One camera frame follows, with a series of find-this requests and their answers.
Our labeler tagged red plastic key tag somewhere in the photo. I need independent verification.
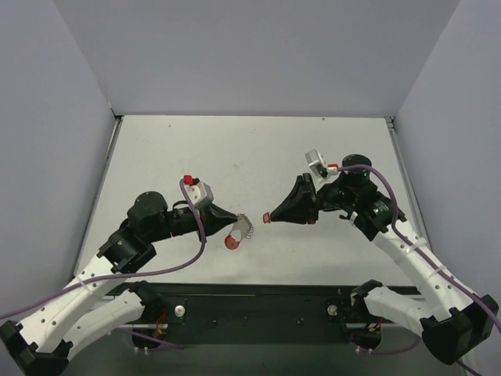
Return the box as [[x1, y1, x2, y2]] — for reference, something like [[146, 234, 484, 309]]
[[262, 212, 271, 224]]

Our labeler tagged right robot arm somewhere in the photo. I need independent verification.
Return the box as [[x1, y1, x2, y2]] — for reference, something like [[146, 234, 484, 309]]
[[263, 150, 500, 365]]

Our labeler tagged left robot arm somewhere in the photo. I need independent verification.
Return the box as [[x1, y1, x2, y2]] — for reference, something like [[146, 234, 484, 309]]
[[1, 191, 239, 375]]

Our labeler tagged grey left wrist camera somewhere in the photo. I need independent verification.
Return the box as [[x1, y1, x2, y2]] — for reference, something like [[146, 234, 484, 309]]
[[186, 181, 214, 211]]

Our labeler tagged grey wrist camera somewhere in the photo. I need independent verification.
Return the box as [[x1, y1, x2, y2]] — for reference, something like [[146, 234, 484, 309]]
[[305, 150, 339, 187], [186, 181, 214, 211]]

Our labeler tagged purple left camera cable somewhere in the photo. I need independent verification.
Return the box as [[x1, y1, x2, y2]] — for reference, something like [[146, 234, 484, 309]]
[[0, 178, 208, 320]]

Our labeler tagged purple camera cable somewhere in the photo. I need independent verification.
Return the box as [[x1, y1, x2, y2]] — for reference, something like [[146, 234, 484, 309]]
[[0, 178, 208, 320], [336, 164, 501, 376]]

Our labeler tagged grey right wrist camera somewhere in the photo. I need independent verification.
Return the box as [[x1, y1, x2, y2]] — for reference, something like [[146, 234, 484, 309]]
[[305, 150, 339, 187]]

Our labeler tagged aluminium frame rail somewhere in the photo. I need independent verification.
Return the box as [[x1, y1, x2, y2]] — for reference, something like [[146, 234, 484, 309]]
[[384, 116, 429, 241]]

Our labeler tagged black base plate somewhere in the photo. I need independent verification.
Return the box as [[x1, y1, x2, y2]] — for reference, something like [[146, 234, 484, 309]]
[[113, 282, 431, 348]]

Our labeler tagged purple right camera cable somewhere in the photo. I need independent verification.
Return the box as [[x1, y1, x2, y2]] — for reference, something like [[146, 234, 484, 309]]
[[336, 164, 501, 376]]

